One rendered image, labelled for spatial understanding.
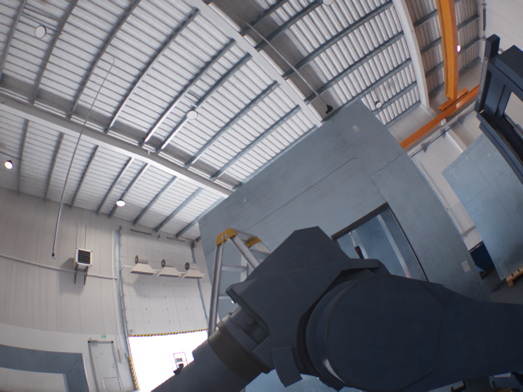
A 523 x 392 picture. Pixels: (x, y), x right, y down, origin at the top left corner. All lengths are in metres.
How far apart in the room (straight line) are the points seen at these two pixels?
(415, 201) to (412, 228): 0.22
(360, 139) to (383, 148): 0.25
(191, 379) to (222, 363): 0.10
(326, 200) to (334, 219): 0.20
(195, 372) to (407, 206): 1.83
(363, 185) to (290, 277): 1.68
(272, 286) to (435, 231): 1.63
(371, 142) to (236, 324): 2.01
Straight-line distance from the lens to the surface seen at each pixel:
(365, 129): 2.37
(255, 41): 7.36
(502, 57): 1.46
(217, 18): 6.17
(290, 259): 0.57
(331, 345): 0.41
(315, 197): 2.26
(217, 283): 1.76
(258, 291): 0.52
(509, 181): 5.88
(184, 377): 0.64
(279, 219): 2.40
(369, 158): 2.21
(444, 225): 2.00
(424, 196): 2.04
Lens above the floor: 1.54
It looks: 32 degrees up
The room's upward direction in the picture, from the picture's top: 20 degrees counter-clockwise
